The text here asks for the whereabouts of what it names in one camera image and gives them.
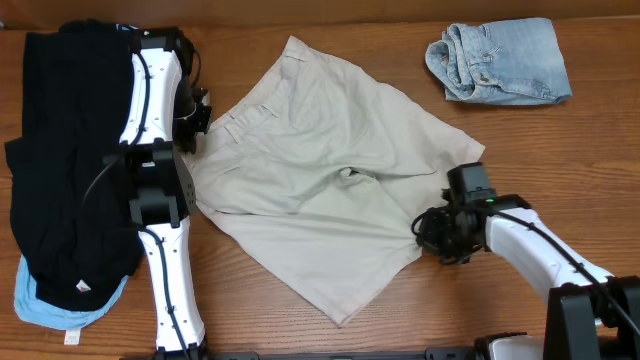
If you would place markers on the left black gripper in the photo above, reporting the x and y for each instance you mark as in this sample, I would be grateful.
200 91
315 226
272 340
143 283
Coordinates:
190 131

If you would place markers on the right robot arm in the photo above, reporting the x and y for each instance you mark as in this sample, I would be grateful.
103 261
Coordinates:
591 314

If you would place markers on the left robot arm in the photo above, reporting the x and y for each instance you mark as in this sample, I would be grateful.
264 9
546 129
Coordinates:
167 112

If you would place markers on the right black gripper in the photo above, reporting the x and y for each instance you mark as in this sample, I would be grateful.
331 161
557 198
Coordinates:
429 242

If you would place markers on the beige khaki shorts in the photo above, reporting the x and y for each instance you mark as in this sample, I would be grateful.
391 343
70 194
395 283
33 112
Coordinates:
319 171

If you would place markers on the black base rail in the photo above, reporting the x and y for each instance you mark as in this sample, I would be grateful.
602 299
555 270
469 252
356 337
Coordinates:
390 352

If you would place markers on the light blue t-shirt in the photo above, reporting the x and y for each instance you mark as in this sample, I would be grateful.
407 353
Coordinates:
45 312

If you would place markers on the black garment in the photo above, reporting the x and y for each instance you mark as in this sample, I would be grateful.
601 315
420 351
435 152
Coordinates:
65 160

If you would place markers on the folded light blue jeans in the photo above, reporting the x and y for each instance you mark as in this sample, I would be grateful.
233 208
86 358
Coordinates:
510 62

